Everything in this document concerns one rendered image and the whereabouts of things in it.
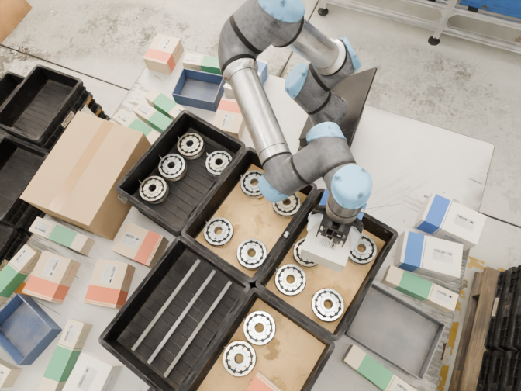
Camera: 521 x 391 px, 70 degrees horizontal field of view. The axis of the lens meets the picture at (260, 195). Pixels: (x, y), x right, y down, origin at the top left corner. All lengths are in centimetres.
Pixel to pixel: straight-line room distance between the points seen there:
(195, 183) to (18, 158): 125
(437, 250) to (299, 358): 61
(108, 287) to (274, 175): 86
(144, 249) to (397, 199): 99
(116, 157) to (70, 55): 189
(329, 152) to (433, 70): 222
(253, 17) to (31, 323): 131
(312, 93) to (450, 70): 177
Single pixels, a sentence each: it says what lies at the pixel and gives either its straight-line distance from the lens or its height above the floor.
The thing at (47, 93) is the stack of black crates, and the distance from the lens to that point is 243.
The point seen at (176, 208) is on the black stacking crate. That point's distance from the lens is 142.
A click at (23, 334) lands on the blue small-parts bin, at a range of 169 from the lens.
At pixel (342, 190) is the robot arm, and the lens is 71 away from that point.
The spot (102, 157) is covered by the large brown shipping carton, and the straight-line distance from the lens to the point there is 153.
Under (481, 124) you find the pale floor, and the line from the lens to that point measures 280.
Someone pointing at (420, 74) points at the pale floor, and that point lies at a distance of 290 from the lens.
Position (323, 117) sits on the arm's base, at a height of 96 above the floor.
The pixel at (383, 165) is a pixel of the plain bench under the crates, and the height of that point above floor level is 70.
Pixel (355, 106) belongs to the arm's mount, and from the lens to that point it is 142.
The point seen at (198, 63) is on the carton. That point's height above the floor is 76.
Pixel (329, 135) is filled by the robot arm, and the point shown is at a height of 144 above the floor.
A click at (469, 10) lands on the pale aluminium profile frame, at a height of 31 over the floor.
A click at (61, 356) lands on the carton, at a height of 76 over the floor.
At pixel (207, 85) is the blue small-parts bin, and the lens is 183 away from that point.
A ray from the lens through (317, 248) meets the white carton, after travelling 101.
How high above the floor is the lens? 211
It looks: 67 degrees down
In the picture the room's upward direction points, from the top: 8 degrees counter-clockwise
